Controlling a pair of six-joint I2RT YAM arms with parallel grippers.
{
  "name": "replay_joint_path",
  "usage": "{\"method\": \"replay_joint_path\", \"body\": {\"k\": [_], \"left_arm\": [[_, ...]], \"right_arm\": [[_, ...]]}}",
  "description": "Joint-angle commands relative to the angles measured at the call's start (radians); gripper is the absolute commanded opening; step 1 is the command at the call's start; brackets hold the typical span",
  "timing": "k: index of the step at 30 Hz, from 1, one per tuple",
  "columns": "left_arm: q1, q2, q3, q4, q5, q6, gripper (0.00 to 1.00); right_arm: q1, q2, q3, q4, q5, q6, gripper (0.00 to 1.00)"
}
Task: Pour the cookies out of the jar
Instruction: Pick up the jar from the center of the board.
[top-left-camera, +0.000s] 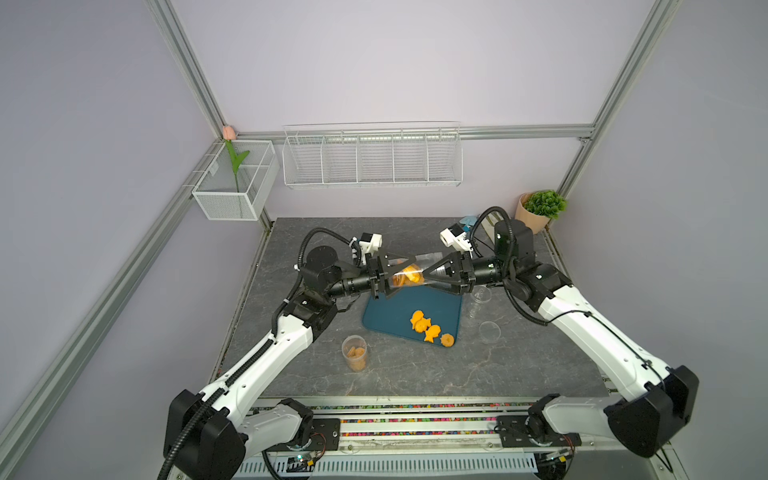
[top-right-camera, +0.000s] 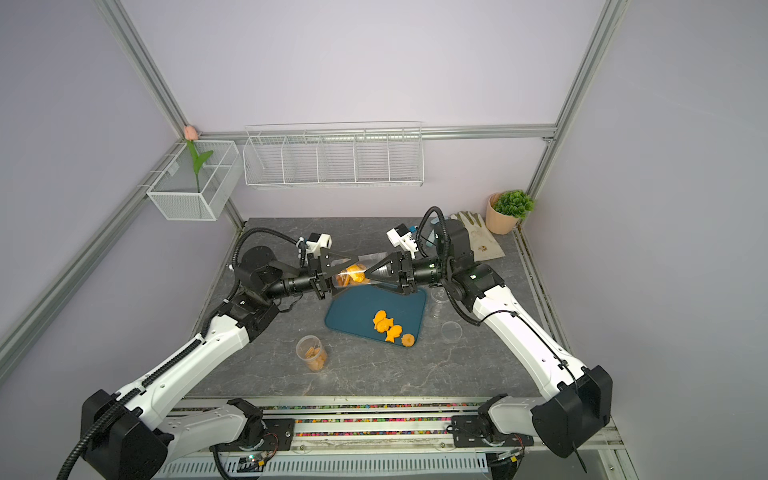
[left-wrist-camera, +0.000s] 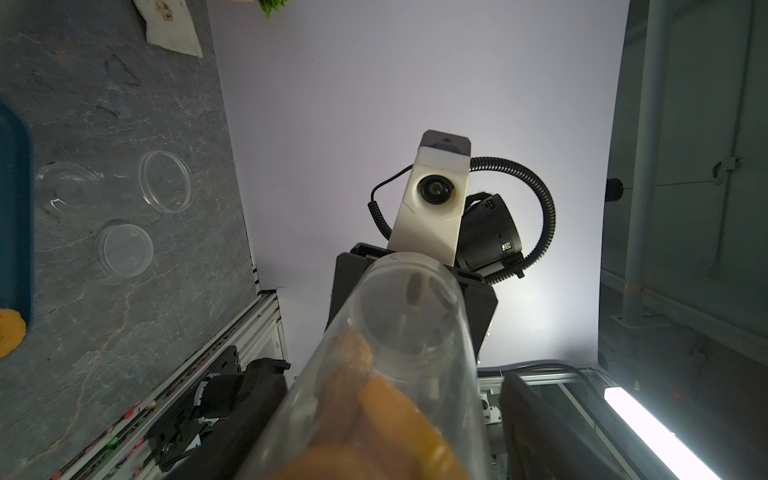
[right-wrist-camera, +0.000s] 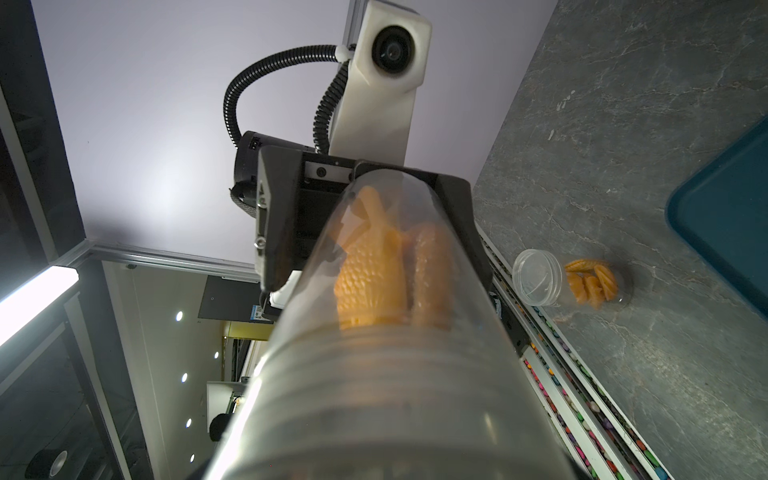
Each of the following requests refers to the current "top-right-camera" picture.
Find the white wire wall shelf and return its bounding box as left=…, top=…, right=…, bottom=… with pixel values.
left=243, top=121, right=425, bottom=188

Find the pink artificial tulip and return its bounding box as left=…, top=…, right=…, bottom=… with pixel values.
left=183, top=125, right=213, bottom=193

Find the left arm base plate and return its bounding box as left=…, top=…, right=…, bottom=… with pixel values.
left=217, top=418, right=296, bottom=453

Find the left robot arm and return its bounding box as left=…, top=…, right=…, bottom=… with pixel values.
left=57, top=227, right=358, bottom=479

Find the clear jar with cookies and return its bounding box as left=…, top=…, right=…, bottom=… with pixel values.
left=429, top=287, right=451, bottom=319

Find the round brown cookie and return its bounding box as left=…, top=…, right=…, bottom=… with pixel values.
left=400, top=334, right=415, bottom=348

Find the teal plastic tray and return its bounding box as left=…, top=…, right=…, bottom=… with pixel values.
left=324, top=285, right=427, bottom=348

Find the potted green plant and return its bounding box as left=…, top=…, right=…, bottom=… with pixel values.
left=485, top=190, right=535, bottom=235

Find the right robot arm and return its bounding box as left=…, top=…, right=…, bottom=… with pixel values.
left=366, top=206, right=613, bottom=458

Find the beige gardening glove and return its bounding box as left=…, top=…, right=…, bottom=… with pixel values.
left=451, top=211, right=505, bottom=262

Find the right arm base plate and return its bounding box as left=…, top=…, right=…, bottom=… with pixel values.
left=445, top=415, right=534, bottom=448

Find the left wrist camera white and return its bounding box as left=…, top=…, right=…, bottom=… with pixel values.
left=304, top=233, right=333, bottom=258

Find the orange cookie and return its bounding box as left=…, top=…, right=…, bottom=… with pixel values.
left=386, top=325, right=403, bottom=343
left=373, top=310, right=387, bottom=326
left=376, top=318, right=394, bottom=333

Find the white vented cable duct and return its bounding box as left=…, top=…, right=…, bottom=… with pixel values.
left=155, top=452, right=490, bottom=479

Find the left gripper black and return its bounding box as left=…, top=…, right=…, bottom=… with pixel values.
left=264, top=248, right=361, bottom=301

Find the white mesh wall basket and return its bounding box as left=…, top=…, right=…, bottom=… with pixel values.
left=147, top=140, right=244, bottom=221

